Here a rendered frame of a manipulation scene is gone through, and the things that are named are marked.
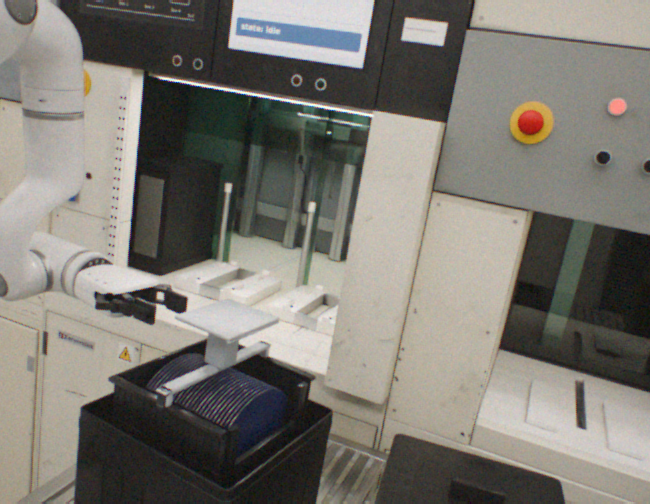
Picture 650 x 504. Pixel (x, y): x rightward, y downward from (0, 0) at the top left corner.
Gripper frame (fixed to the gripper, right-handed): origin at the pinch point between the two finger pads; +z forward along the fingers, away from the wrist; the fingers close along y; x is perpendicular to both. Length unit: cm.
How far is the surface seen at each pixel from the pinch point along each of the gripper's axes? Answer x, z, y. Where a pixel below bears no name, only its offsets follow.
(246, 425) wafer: -10.8, 19.9, 2.2
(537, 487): -19, 57, -30
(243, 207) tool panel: -7, -67, -109
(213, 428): -7.1, 20.7, 11.1
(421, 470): -19.0, 40.2, -19.7
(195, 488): -14.5, 21.1, 13.5
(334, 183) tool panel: 9, -37, -119
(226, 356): -2.7, 13.9, 1.0
